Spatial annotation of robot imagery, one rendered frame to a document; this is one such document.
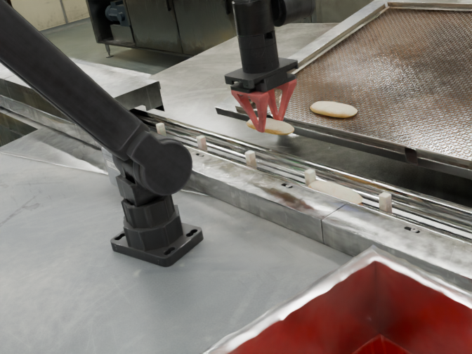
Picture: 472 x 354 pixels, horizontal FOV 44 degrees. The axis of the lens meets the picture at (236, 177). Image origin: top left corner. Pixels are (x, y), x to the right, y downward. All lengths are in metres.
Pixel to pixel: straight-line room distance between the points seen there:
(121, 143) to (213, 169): 0.25
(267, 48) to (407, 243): 0.35
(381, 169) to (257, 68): 0.28
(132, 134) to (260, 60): 0.23
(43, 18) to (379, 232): 7.73
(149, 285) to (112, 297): 0.05
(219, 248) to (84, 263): 0.20
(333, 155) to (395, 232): 0.35
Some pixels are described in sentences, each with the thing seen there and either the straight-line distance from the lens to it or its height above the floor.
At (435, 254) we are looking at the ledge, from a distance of 0.72.
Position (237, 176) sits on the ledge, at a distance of 0.95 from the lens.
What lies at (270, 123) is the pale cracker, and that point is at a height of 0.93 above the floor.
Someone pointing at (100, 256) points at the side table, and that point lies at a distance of 0.91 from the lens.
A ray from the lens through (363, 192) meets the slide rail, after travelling 0.88.
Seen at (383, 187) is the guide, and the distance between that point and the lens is 0.87.
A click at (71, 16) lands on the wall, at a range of 8.48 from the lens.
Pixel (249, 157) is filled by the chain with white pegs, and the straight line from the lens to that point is 1.01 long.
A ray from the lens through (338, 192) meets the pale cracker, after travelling 0.86.
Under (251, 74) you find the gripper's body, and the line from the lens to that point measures 0.90.
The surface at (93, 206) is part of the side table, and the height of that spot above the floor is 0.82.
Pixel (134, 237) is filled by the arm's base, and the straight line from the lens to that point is 0.85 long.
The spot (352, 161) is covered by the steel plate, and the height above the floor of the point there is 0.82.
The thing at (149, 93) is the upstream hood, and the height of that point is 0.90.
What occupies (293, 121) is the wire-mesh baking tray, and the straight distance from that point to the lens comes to 1.04.
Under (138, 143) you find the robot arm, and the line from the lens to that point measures 0.77.
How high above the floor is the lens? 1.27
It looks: 25 degrees down
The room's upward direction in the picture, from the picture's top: 10 degrees counter-clockwise
